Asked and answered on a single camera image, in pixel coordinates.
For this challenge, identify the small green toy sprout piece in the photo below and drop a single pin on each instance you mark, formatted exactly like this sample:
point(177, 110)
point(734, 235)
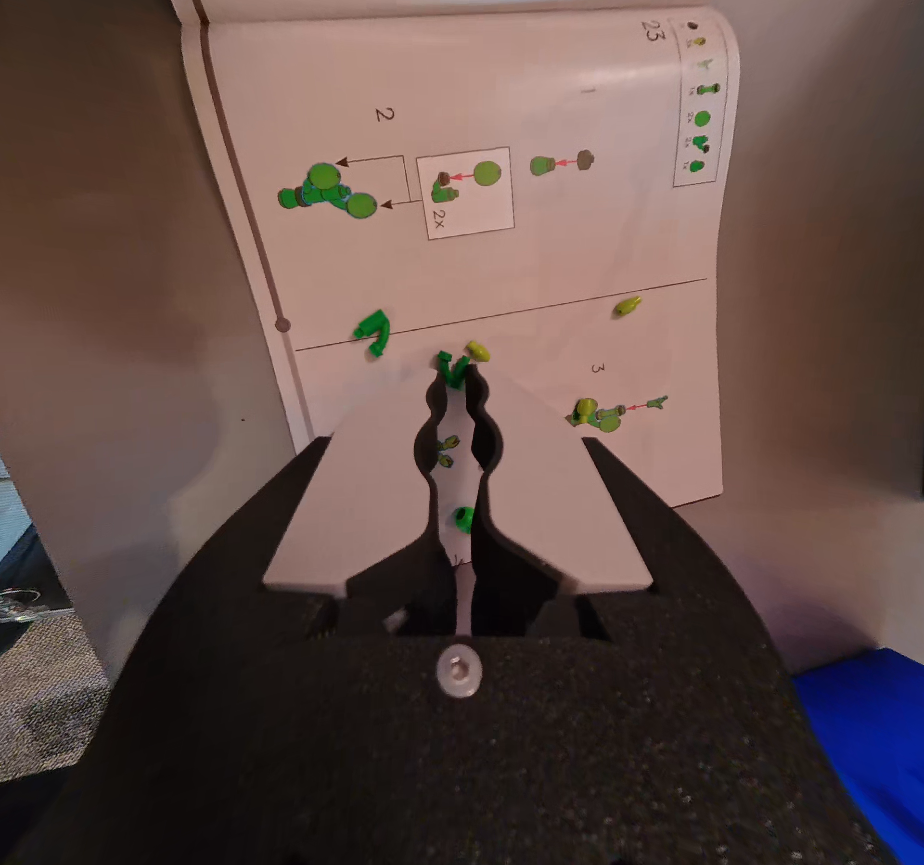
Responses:
point(451, 367)

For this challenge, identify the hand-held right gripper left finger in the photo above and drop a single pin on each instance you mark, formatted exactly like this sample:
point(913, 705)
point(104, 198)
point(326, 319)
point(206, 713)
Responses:
point(361, 504)

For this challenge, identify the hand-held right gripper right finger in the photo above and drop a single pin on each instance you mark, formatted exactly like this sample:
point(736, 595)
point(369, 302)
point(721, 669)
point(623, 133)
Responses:
point(556, 504)

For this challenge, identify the blue plastic bin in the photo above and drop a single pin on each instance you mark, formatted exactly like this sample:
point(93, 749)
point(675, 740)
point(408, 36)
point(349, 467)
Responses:
point(866, 735)

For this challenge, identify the yellow-green toy bud piece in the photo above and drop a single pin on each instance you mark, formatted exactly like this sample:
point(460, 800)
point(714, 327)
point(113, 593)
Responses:
point(478, 351)
point(626, 307)

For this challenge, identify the instruction booklet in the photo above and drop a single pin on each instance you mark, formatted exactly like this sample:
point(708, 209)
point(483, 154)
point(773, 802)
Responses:
point(505, 85)

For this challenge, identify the green curved toy piece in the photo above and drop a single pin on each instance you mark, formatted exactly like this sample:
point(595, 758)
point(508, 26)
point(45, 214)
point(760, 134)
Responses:
point(372, 331)

